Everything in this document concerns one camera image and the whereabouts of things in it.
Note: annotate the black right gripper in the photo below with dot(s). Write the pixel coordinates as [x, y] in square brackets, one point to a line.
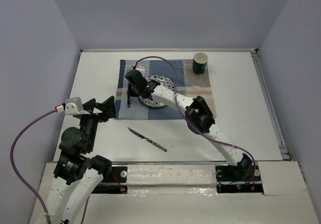
[131, 92]

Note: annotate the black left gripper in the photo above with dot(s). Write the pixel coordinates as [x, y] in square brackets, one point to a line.
[108, 105]

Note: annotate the steel fork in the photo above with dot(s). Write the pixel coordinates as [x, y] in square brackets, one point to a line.
[129, 101]

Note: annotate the blue floral plate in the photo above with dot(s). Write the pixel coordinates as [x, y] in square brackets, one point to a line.
[163, 80]

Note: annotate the steel table knife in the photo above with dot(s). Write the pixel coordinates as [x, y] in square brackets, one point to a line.
[147, 140]

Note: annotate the blue beige plaid cloth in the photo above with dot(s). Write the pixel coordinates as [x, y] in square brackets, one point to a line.
[189, 84]

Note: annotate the dark green mug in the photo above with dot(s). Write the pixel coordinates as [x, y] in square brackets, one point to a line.
[200, 61]

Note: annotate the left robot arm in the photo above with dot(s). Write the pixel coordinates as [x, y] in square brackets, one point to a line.
[75, 175]

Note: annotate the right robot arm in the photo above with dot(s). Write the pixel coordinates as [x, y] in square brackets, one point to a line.
[199, 118]

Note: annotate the white front cover panel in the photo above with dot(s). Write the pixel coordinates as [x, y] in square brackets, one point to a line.
[171, 175]

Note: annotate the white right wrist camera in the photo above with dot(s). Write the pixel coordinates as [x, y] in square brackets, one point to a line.
[139, 68]

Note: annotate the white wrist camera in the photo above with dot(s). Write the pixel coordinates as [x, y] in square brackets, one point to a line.
[72, 107]
[139, 68]

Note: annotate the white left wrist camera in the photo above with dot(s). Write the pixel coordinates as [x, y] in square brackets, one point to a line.
[72, 107]

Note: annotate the white table edge rail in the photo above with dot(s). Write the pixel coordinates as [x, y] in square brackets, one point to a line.
[251, 50]

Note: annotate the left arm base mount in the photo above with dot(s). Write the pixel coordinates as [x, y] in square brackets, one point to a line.
[115, 183]

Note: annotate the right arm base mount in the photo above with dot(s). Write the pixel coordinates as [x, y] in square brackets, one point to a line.
[227, 182]

